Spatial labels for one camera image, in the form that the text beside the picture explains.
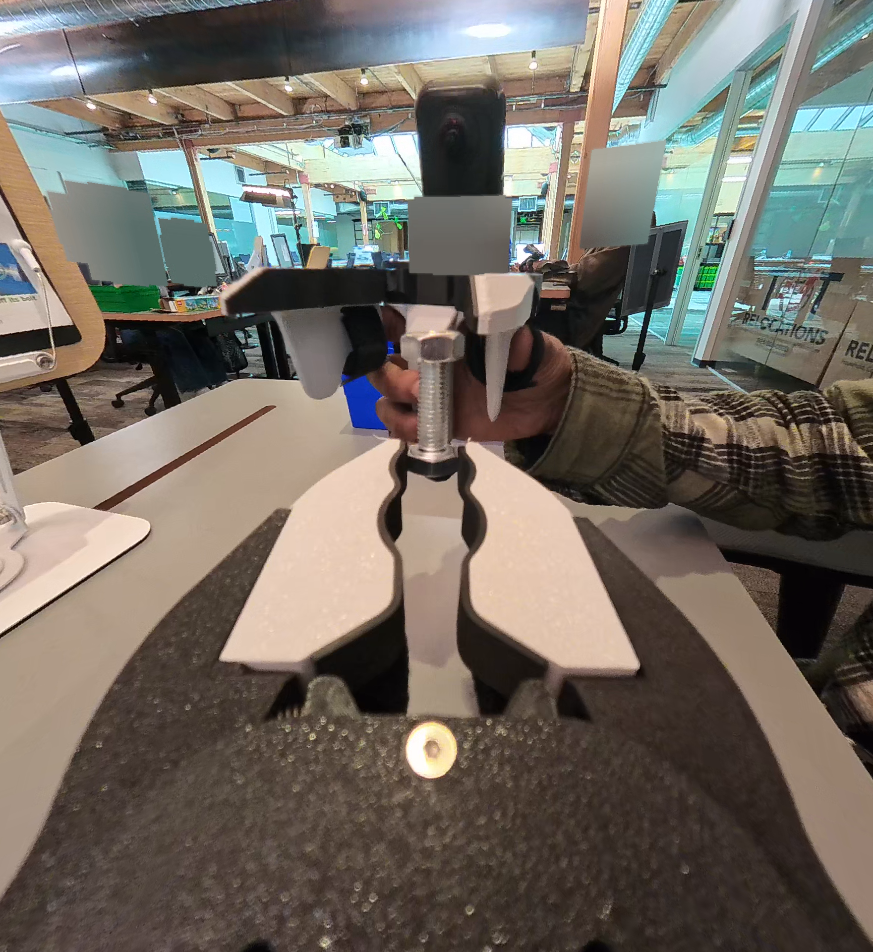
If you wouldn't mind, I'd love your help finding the blue plastic bin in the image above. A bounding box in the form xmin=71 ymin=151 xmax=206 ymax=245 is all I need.
xmin=341 ymin=374 xmax=387 ymax=432

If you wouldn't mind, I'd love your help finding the instruction sheet on white stand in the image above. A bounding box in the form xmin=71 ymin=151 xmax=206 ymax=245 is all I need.
xmin=0 ymin=56 xmax=152 ymax=663

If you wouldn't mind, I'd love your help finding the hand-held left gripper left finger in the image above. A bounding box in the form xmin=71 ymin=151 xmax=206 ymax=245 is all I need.
xmin=219 ymin=439 xmax=409 ymax=679

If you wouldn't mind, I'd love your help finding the green plastic bin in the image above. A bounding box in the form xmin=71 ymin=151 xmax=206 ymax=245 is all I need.
xmin=88 ymin=285 xmax=162 ymax=313

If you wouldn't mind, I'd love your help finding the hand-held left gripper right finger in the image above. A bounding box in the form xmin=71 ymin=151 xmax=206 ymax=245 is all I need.
xmin=455 ymin=441 xmax=641 ymax=679

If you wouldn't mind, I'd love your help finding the person's right forearm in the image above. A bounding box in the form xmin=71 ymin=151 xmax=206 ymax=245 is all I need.
xmin=507 ymin=346 xmax=873 ymax=540

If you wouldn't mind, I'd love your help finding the person's right hand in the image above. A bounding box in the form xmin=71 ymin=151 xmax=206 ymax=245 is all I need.
xmin=368 ymin=331 xmax=576 ymax=466

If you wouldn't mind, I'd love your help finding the wooden top office desk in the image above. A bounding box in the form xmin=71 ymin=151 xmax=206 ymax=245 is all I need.
xmin=102 ymin=305 xmax=289 ymax=388

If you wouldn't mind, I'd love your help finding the steel hex nut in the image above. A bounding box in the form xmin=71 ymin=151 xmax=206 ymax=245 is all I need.
xmin=401 ymin=332 xmax=463 ymax=365

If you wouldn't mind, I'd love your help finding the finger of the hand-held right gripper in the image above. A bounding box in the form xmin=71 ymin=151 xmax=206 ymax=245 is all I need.
xmin=472 ymin=274 xmax=540 ymax=421
xmin=219 ymin=266 xmax=394 ymax=401

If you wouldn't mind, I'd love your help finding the steel hex bolt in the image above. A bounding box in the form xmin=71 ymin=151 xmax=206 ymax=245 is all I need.
xmin=408 ymin=359 xmax=458 ymax=462

